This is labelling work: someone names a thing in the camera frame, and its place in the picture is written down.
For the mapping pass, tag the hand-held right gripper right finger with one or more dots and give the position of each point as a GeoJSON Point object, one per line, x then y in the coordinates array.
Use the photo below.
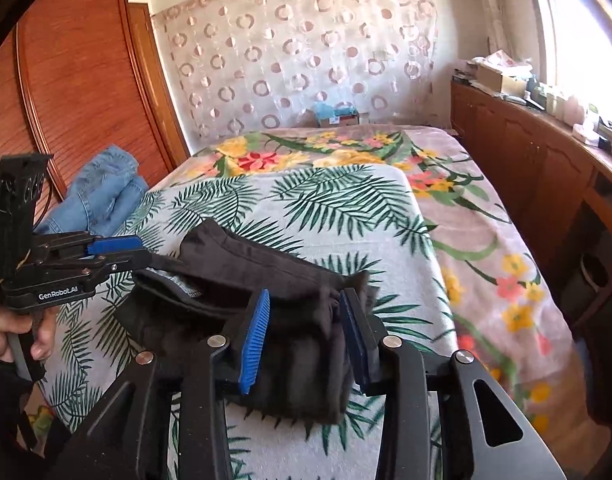
{"type": "Point", "coordinates": [358, 345]}

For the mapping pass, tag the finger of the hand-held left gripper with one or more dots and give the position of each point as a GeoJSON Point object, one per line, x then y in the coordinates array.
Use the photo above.
{"type": "Point", "coordinates": [130, 261]}
{"type": "Point", "coordinates": [113, 246]}

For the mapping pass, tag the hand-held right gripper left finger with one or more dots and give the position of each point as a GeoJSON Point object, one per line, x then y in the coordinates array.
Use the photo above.
{"type": "Point", "coordinates": [253, 345]}

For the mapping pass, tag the black pants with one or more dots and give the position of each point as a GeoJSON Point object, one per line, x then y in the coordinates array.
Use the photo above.
{"type": "Point", "coordinates": [296, 280]}

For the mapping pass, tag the person's left hand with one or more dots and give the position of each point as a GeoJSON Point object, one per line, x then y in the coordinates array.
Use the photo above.
{"type": "Point", "coordinates": [5, 325]}

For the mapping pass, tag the blue jeans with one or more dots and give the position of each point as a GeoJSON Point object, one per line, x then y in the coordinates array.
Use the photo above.
{"type": "Point", "coordinates": [105, 185]}

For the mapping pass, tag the leaf print bedspread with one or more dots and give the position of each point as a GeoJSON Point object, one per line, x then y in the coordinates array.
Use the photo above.
{"type": "Point", "coordinates": [336, 195]}

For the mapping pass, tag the wooden slatted wardrobe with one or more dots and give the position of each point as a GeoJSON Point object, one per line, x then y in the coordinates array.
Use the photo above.
{"type": "Point", "coordinates": [85, 85]}

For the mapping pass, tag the floral blanket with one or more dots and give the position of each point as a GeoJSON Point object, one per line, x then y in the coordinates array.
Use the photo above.
{"type": "Point", "coordinates": [486, 240]}

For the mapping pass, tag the small cardboard box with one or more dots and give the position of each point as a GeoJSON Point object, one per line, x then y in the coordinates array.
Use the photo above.
{"type": "Point", "coordinates": [346, 120]}

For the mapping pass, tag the black chair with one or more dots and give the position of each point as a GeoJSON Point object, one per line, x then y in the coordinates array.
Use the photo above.
{"type": "Point", "coordinates": [606, 310]}

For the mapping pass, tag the long wooden cabinet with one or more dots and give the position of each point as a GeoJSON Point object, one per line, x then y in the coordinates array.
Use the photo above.
{"type": "Point", "coordinates": [511, 145]}

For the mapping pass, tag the circle pattern curtain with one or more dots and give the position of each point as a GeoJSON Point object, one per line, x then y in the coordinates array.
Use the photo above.
{"type": "Point", "coordinates": [286, 60]}

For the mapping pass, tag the open cardboard box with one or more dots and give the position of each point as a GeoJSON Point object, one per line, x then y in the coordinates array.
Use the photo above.
{"type": "Point", "coordinates": [498, 80]}

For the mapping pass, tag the white tissue pack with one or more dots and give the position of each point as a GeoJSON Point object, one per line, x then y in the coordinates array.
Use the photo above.
{"type": "Point", "coordinates": [586, 127]}

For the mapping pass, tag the group of white bottles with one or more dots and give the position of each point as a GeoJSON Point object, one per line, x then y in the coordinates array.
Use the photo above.
{"type": "Point", "coordinates": [563, 102]}

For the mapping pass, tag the white crumpled paper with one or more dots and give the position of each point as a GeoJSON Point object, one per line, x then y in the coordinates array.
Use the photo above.
{"type": "Point", "coordinates": [506, 59]}

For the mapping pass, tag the pale window curtain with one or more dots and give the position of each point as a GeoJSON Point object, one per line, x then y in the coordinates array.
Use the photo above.
{"type": "Point", "coordinates": [496, 25]}

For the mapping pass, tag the window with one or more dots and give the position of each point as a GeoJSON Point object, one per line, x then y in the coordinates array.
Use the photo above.
{"type": "Point", "coordinates": [581, 25]}

